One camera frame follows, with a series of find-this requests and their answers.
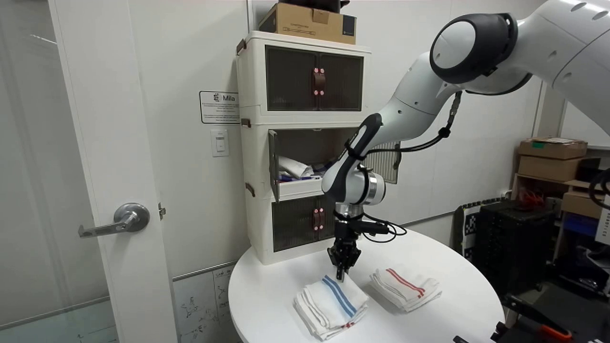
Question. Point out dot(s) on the large brown cardboard box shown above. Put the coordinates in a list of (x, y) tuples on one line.
[(549, 163)]

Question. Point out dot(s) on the small brown cardboard box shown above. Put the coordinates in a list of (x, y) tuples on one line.
[(577, 205)]

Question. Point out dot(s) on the white rolled cloth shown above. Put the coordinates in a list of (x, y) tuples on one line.
[(295, 169)]

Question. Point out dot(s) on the white stacked storage cabinet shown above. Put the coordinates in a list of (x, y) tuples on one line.
[(253, 97)]

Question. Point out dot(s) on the blue striped white towel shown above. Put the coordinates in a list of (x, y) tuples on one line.
[(329, 306)]

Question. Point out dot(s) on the white framed wall sign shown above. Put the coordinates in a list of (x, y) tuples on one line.
[(217, 106)]

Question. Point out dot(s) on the white room door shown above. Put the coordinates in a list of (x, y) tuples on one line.
[(114, 127)]

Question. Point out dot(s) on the wooden shelf unit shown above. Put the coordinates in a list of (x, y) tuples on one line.
[(573, 186)]

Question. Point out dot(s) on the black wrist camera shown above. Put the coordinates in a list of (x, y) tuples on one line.
[(373, 228)]

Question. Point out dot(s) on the white wall switch plate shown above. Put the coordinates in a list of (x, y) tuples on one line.
[(219, 144)]

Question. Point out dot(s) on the black plastic crate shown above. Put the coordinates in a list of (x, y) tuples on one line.
[(514, 249)]

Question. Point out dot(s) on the red striped white towel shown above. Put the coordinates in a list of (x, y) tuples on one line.
[(404, 289)]

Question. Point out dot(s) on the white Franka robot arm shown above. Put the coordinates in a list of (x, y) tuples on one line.
[(419, 89)]

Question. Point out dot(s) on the cardboard box with black label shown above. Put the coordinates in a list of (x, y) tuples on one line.
[(305, 22)]

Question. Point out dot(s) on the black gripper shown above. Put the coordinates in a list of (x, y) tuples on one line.
[(345, 245)]

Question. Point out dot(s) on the white whiteboard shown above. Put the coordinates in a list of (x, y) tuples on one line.
[(573, 127)]

